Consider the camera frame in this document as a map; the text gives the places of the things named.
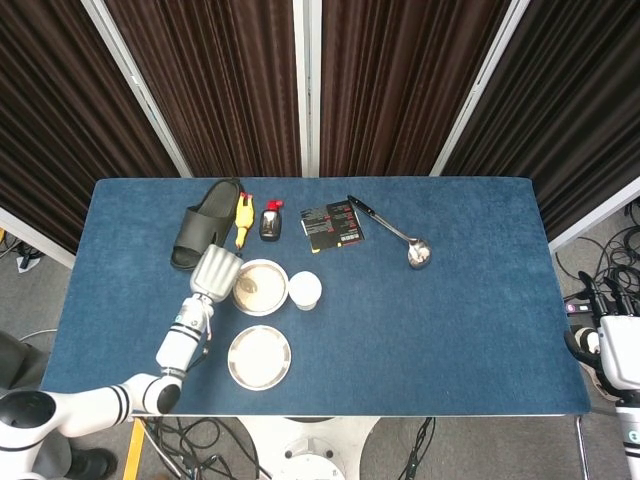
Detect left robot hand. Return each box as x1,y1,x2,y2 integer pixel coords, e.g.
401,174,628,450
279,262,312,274
189,244,246,303

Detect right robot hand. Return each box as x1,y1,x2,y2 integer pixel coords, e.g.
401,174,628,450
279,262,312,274
563,271,640,391

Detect white round bowl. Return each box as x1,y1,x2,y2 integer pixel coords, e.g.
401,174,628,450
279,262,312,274
230,258,292,317

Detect white paper cup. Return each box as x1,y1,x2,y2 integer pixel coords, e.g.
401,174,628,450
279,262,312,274
288,270,323,313

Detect white plate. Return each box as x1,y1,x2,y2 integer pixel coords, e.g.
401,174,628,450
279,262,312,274
227,325,293,392

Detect metal ladle black handle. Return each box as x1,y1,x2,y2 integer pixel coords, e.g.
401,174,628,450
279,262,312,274
346,194,432,270

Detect black rubber slipper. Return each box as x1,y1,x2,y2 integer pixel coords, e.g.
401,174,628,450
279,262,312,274
170,178,242,273

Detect black power strip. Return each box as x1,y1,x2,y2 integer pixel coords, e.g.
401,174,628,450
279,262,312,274
563,297,599,315

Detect yellow rubber chicken toy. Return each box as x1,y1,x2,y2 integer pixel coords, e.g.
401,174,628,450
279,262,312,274
232,191,255,250

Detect small dark red-capped bottle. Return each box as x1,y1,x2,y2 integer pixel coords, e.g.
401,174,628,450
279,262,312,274
259,199,285,243

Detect black printed card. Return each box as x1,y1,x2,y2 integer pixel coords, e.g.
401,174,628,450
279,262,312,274
300,199,367,254

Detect blue table cloth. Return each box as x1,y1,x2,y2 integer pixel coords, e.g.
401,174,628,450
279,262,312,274
35,177,592,417

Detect yellow floor bar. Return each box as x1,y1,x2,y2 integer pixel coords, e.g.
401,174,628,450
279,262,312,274
122,417,147,480

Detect black floor cables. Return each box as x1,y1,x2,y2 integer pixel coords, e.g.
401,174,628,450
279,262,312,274
554,202,640,301
142,417,274,480

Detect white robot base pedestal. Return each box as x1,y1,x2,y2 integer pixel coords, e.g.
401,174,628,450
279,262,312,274
234,416,384,480

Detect white partition post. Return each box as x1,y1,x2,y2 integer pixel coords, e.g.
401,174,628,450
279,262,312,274
429,0,531,177
81,0,194,179
292,0,323,178

